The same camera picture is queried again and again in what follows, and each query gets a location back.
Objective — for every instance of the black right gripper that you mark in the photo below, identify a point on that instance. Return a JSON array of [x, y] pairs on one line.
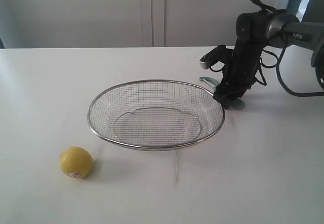
[[240, 70]]

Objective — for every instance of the teal handled peeler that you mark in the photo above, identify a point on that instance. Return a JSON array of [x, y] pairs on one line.
[[211, 82]]

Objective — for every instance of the yellow lemon with sticker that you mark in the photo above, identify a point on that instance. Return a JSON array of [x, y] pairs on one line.
[[76, 162]]

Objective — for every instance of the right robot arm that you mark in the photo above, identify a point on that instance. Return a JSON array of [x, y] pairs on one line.
[[285, 30]]

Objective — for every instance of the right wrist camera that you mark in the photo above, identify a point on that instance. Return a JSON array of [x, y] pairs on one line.
[[218, 54]]

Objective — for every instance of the oval wire mesh basket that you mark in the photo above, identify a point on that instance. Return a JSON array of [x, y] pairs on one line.
[[155, 115]]

